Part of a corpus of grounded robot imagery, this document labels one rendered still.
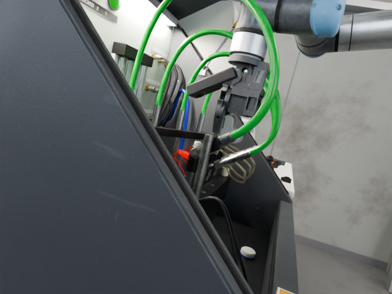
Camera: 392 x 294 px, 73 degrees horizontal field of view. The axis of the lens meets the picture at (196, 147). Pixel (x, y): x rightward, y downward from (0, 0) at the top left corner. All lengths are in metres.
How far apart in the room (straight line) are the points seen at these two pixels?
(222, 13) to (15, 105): 0.79
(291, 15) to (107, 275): 0.50
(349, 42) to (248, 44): 0.22
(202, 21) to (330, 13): 0.57
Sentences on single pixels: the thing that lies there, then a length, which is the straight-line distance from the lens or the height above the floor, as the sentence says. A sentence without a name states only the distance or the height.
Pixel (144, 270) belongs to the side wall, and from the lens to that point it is 0.29.
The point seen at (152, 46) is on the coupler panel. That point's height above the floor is 1.33.
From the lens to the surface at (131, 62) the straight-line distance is 0.76.
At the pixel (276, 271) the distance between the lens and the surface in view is 0.50.
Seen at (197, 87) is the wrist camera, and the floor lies 1.22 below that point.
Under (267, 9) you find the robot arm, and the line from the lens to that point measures 0.58.
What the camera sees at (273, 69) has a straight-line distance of 0.42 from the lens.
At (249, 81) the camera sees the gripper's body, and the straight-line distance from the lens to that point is 0.57.
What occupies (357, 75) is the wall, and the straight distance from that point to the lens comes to 3.11.
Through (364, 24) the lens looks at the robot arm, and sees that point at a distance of 0.68.
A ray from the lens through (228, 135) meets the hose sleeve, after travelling 0.44.
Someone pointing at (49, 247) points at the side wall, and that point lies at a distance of 0.36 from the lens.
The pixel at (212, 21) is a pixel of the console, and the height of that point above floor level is 1.48.
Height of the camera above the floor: 1.18
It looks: 9 degrees down
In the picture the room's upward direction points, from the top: 13 degrees clockwise
